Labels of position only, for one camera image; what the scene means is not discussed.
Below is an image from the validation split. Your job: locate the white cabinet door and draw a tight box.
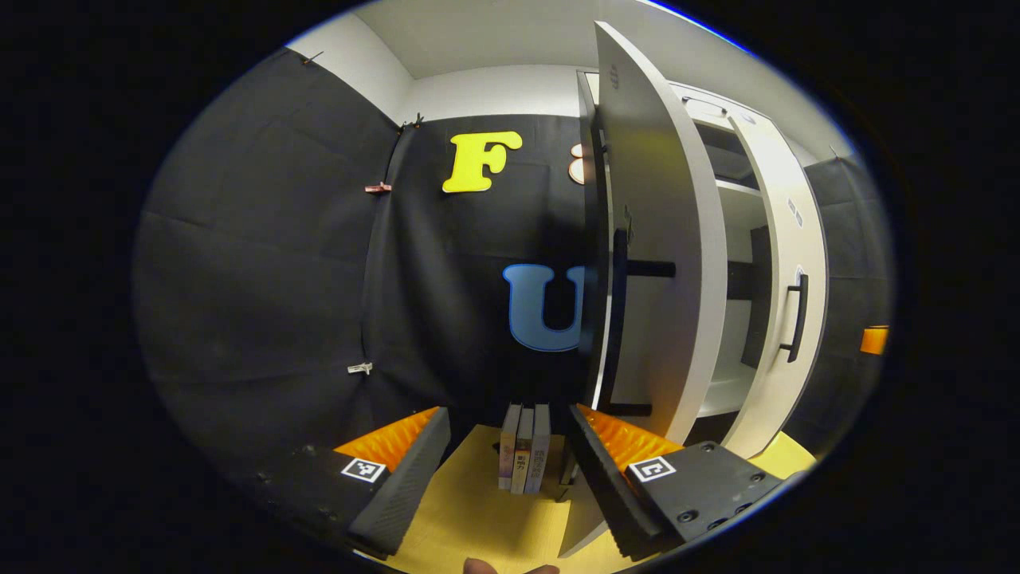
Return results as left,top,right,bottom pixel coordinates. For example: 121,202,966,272
721,112,830,459
558,20,730,559

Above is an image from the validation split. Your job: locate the black door handle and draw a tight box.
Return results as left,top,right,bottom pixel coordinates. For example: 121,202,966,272
598,230,677,417
779,273,810,364

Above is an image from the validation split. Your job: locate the black backdrop cloth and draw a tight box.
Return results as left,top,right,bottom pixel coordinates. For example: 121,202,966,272
785,155,893,451
131,48,598,479

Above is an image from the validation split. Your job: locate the white grey cabinet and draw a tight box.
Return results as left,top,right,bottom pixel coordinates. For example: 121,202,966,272
582,72,830,459

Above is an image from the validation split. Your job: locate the beige cabinet drawer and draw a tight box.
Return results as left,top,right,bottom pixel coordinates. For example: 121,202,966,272
668,80,774,132

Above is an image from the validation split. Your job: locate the black left door handle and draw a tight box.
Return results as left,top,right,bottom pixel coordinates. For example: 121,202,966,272
598,230,677,417

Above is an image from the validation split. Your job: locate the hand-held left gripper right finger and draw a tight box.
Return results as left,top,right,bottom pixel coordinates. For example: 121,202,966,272
567,403,790,561

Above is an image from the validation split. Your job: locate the upright book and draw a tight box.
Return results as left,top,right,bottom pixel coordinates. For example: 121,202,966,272
498,403,523,491
511,407,536,495
526,403,552,495

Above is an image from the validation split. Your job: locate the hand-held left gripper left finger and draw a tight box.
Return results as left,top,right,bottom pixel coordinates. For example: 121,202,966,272
239,405,453,559

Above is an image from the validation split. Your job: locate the black right door handle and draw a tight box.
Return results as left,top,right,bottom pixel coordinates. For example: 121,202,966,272
779,273,810,364

